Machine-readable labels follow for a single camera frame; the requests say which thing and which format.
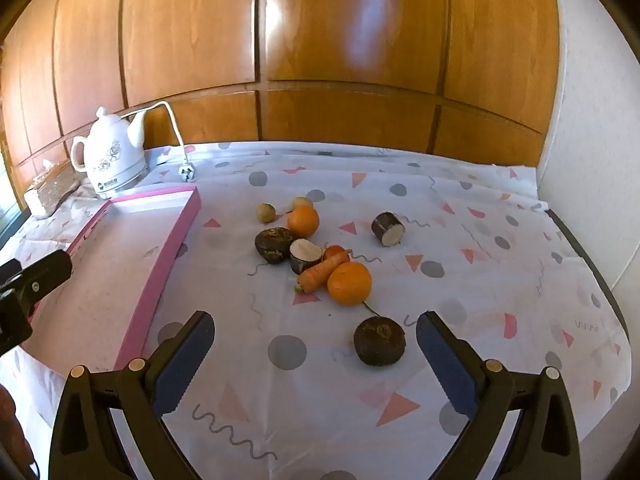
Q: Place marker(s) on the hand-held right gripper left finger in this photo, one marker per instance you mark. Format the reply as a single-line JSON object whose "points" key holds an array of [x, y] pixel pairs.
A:
{"points": [[180, 365]]}

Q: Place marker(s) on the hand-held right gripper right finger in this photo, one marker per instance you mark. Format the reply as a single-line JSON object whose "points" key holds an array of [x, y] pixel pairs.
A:
{"points": [[445, 360]]}

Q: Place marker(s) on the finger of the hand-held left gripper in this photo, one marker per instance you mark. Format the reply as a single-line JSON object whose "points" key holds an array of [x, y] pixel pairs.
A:
{"points": [[47, 272]]}

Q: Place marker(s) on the pink shallow tray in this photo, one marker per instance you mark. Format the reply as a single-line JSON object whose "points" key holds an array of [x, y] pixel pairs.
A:
{"points": [[100, 285]]}

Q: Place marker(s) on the round dark root vegetable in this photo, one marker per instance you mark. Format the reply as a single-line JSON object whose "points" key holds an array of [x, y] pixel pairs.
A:
{"points": [[379, 342]]}

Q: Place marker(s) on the large orange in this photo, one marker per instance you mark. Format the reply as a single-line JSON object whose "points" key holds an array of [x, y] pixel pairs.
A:
{"points": [[349, 284]]}

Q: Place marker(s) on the cut dark root piece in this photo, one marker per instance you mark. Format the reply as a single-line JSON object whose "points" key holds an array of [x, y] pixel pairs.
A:
{"points": [[304, 256], [387, 229]]}

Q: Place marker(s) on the orange carrot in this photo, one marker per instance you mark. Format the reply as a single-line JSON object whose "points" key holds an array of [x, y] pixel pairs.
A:
{"points": [[320, 274]]}

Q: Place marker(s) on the small red tomato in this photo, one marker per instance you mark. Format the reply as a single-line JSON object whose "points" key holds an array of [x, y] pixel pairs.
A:
{"points": [[334, 251]]}

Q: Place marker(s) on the small beige potato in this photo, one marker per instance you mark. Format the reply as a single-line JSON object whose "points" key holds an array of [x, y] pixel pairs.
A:
{"points": [[302, 203], [266, 212]]}

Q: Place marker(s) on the person's left forearm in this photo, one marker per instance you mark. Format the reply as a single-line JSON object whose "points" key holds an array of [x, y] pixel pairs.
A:
{"points": [[10, 425]]}

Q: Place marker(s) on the glittery tissue box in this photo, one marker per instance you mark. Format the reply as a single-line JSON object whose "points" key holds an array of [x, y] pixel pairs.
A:
{"points": [[50, 192]]}

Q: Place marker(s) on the white patterned tablecloth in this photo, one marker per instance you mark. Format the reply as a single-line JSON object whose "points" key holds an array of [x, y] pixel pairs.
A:
{"points": [[450, 270]]}

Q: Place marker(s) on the white ceramic electric kettle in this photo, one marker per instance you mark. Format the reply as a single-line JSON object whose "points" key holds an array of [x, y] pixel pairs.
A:
{"points": [[110, 160]]}

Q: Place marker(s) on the lumpy dark root vegetable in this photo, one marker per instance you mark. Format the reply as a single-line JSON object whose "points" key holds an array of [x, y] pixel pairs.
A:
{"points": [[272, 245]]}

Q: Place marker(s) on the small orange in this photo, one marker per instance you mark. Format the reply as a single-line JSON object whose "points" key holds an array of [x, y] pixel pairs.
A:
{"points": [[303, 221]]}

